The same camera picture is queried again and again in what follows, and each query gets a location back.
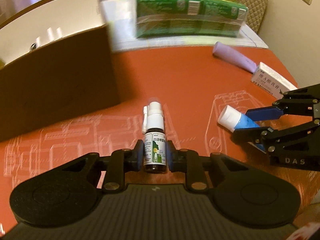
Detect blue tube with white cap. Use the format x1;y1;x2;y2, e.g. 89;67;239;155
217;105;268;153

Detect red printed mat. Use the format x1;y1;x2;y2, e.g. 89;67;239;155
0;44;320;230

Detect white box with brown outside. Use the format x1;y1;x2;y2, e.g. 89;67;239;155
0;0;120;143

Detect brown spray bottle white nozzle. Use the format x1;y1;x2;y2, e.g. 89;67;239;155
142;98;168;174

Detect white paper sheets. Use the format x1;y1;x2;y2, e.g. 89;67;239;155
110;26;269;53

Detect green wrapped pack bundle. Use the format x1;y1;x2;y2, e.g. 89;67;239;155
134;0;248;39

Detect lilac tube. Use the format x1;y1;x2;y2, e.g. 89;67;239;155
212;42;257;73

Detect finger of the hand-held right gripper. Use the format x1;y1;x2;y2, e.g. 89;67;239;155
246;83;320;122
232;119;320;153

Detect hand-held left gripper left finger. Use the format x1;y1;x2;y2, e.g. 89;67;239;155
57;139;146;194

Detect white medicine box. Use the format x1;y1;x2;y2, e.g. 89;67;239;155
251;62;298;98

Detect beige quilted chair back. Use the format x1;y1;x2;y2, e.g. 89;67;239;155
231;0;270;34

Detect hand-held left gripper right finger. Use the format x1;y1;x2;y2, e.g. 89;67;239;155
166;139;253;194

